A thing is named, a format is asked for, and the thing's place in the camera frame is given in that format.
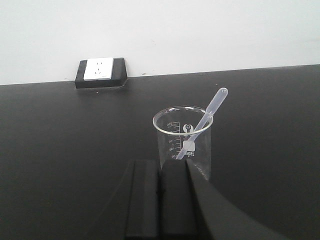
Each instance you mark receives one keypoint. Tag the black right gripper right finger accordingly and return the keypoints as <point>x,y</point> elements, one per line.
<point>193,209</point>

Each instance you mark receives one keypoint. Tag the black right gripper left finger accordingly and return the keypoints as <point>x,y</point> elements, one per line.
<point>143,211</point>

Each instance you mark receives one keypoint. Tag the clear glass beaker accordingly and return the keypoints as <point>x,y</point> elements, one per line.
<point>175,126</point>

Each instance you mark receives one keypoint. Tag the clear plastic pipette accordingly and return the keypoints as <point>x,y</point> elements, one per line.
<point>211,109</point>

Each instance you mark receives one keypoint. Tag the white socket in black box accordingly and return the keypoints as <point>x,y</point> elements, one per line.
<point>106,72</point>

